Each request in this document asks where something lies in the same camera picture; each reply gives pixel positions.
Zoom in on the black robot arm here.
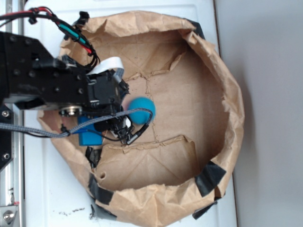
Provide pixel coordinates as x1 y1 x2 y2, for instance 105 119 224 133
0 32 131 139

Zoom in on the grey braided cable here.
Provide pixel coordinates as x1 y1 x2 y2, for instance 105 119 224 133
0 108 154 145

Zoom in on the blue rectangular block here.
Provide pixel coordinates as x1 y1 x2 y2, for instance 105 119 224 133
75 124 102 146

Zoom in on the brown crumpled paper bag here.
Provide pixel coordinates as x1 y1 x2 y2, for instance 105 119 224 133
52 11 245 227

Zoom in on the aluminium frame rail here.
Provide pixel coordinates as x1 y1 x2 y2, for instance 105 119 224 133
0 0 26 227

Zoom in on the red green wire bundle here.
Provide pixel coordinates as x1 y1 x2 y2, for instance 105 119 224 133
0 7 99 67

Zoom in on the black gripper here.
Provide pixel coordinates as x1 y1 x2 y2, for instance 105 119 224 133
87 70 130 140

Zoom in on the teal blue ball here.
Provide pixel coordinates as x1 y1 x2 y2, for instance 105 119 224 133
127 97 156 125

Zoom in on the white flat ribbon cable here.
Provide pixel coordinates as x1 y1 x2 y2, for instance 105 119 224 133
86 57 125 76

